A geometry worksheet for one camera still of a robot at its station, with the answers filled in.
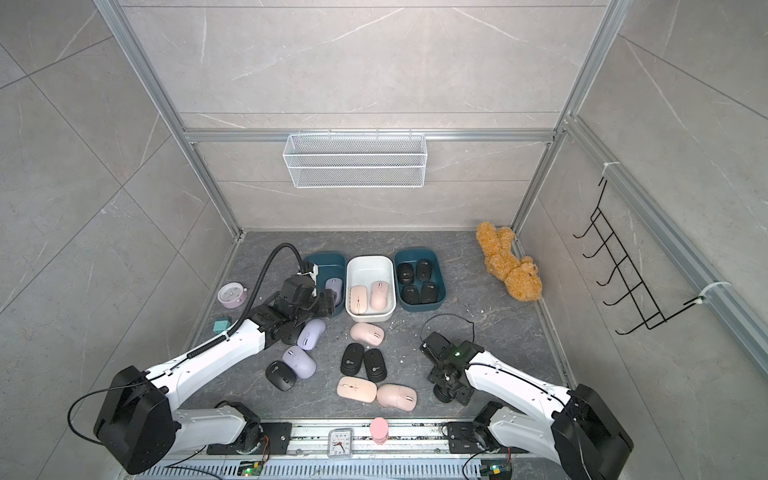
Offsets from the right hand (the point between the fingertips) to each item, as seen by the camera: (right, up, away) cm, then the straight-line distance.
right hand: (445, 385), depth 82 cm
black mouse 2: (-3, +31, +24) cm, 39 cm away
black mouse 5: (-27, +7, +2) cm, 28 cm away
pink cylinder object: (-18, -4, -15) cm, 23 cm away
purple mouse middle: (-41, +5, +2) cm, 41 cm away
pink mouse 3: (-26, +22, +15) cm, 37 cm away
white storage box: (-25, +32, +23) cm, 46 cm away
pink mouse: (-19, +23, +16) cm, 34 cm away
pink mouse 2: (-22, +13, +6) cm, 26 cm away
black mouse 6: (-20, +5, +1) cm, 20 cm away
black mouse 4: (-3, +24, +17) cm, 29 cm away
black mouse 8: (-46, +3, 0) cm, 46 cm away
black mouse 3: (-9, +24, +16) cm, 30 cm away
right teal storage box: (-8, +36, +27) cm, 46 cm away
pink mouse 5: (-14, -1, -4) cm, 14 cm away
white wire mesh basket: (-28, +69, +18) cm, 77 cm away
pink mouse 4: (-24, 0, -2) cm, 25 cm away
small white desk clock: (-28, -9, -11) cm, 31 cm away
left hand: (-32, +26, +2) cm, 42 cm away
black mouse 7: (-2, -1, -4) cm, 4 cm away
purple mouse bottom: (-34, +27, +17) cm, 47 cm away
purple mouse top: (-39, +12, +6) cm, 42 cm away
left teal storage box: (-36, +33, +19) cm, 52 cm away
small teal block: (-69, +15, +10) cm, 71 cm away
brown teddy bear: (+27, +30, +13) cm, 43 cm away
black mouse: (-10, +30, +22) cm, 39 cm away
